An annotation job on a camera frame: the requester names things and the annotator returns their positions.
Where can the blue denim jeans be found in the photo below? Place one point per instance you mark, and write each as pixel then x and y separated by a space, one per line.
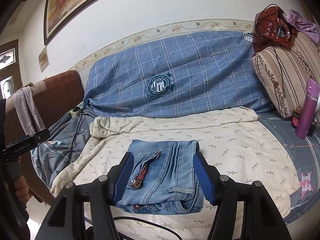
pixel 163 180

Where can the person's left hand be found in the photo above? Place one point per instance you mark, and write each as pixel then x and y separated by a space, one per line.
pixel 22 189

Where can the grey garment on headboard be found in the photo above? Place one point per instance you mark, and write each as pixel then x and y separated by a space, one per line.
pixel 27 112

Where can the grey patterned bed sheet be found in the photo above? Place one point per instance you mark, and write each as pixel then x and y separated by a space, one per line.
pixel 68 137

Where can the white power strip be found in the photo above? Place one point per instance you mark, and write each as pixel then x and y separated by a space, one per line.
pixel 75 111

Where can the wooden door with glass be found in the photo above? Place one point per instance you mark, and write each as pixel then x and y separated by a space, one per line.
pixel 10 69

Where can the cream floral quilt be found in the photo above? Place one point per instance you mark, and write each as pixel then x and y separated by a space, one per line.
pixel 233 140

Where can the small dark red jar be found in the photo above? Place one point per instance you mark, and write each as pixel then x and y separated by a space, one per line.
pixel 296 117

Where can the purple water bottle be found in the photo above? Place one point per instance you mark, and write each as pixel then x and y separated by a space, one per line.
pixel 309 109

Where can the striped beige pillow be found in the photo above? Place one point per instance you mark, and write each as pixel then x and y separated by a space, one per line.
pixel 284 73

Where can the blue plaid duvet roll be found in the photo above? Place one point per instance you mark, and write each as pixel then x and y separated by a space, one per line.
pixel 178 76

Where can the red plastic bag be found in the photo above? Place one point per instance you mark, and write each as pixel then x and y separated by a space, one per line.
pixel 271 28

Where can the purple cloth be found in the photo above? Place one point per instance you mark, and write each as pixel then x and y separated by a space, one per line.
pixel 303 25

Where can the small wall picture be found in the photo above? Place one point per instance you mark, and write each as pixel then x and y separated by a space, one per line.
pixel 43 59

